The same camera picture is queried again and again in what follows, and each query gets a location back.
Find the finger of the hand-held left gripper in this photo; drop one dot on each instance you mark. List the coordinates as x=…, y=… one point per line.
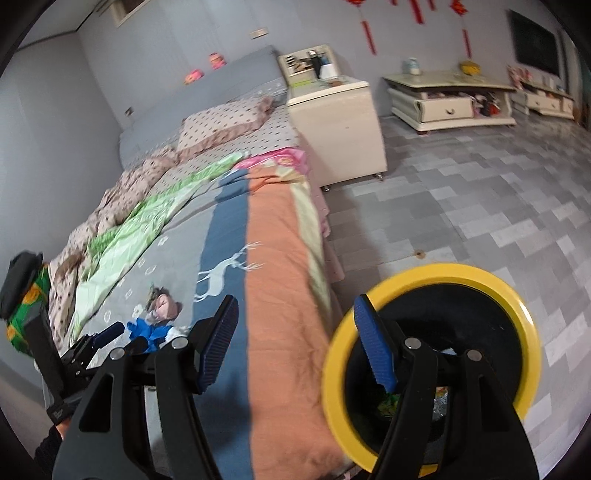
x=141, y=347
x=108, y=336

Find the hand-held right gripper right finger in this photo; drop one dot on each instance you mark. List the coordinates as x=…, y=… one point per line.
x=376, y=341

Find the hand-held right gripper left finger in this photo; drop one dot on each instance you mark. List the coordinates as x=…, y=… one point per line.
x=217, y=341

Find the blue plastic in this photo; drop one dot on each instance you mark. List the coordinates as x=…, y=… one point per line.
x=147, y=330

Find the pink tissue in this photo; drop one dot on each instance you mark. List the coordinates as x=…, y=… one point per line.
x=164, y=307

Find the green yellow snack bag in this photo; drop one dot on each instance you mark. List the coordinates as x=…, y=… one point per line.
x=390, y=406

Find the yellow rimmed trash bin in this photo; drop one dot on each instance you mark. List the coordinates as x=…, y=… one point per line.
x=461, y=272

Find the person's left forearm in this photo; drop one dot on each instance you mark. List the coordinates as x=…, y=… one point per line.
x=46, y=452

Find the green and black folded clothes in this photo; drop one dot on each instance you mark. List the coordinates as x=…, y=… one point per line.
x=18, y=332

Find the grey blue orange bedsheet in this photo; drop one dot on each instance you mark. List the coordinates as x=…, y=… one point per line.
x=277, y=277

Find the green patterned blanket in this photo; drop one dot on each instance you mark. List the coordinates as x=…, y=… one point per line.
x=138, y=217

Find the pink dotted quilt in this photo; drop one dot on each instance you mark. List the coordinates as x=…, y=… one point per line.
x=115, y=198

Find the cream nightstand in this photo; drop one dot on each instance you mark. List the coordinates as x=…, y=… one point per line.
x=337, y=134

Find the dotted pillow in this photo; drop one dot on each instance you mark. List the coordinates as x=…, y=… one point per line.
x=221, y=120

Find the cream coffee table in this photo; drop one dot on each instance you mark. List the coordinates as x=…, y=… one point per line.
x=443, y=110

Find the grey upholstered bed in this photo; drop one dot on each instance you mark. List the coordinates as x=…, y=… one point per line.
x=231, y=78

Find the lying pink plush toy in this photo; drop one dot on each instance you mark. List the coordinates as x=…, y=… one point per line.
x=194, y=77

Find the baby bottle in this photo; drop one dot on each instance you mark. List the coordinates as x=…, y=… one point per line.
x=413, y=67

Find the black thermos bottle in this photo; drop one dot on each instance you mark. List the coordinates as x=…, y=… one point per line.
x=316, y=64

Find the cream television stand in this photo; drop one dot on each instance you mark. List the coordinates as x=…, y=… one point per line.
x=545, y=104

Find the pink ornament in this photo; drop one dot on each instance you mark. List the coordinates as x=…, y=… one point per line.
x=516, y=76

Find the white standing air conditioner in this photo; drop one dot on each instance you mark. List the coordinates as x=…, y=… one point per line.
x=570, y=64

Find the wall switch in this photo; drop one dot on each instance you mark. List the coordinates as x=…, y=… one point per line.
x=259, y=33

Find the small wall window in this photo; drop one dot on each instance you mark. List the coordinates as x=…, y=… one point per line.
x=131, y=4

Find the wall television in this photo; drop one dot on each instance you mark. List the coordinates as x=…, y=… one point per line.
x=533, y=41

